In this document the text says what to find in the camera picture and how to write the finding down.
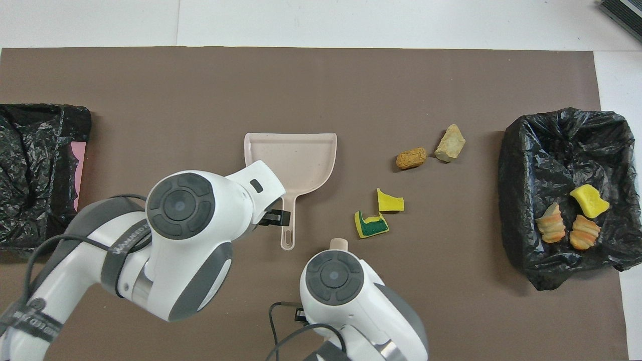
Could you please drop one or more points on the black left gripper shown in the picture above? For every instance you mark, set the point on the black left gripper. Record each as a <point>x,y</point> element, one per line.
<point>266,219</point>

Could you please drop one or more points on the pink bin with black bag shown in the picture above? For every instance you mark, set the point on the pink bin with black bag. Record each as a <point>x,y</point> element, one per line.
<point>35,175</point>

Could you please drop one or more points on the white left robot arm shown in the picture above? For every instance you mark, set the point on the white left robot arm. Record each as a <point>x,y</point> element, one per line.
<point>190,240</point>

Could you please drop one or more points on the beige plastic dustpan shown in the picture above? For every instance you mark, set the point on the beige plastic dustpan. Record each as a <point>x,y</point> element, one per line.
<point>296,160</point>

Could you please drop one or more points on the small yellow sponge wedge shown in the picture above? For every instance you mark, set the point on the small yellow sponge wedge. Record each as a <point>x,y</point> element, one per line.
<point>388,202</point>

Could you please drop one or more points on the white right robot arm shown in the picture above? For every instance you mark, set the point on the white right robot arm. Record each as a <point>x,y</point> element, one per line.
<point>341,301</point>

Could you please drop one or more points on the yellow sponge chunk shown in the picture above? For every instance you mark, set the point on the yellow sponge chunk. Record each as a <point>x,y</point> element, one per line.
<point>591,200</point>

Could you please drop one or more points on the brown bread chunk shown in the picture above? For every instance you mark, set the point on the brown bread chunk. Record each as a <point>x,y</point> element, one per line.
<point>411,158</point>

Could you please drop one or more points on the dark ribbed object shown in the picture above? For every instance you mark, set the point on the dark ribbed object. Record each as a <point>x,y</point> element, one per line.
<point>624,15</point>

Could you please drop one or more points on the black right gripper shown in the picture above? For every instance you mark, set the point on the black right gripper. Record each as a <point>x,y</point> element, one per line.
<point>300,315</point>

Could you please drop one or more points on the beige brush black bristles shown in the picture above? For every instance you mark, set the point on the beige brush black bristles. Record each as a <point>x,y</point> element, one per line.
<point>338,244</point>

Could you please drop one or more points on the toy croissant piece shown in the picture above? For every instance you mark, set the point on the toy croissant piece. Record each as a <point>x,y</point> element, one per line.
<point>550,225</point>
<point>585,233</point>

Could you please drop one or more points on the yellow sponge with green layer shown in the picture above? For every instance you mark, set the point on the yellow sponge with green layer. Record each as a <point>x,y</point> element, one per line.
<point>371,226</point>

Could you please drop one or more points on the brown table mat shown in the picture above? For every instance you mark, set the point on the brown table mat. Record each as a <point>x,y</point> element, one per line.
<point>301,75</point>

